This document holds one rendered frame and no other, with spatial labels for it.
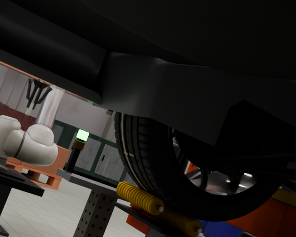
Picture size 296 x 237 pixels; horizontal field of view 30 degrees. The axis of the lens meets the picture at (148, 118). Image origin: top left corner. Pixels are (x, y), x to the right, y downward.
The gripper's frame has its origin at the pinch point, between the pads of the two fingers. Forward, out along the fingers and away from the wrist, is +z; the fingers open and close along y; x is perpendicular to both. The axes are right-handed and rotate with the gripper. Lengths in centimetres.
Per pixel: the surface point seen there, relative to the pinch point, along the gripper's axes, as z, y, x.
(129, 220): 25, -33, 85
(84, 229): 43, -43, 21
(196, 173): 0, -53, 82
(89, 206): 33, -42, 17
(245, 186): -2, -57, 109
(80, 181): 22.4, -29.2, 27.2
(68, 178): 22.9, -23.5, 26.8
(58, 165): 40, -110, -301
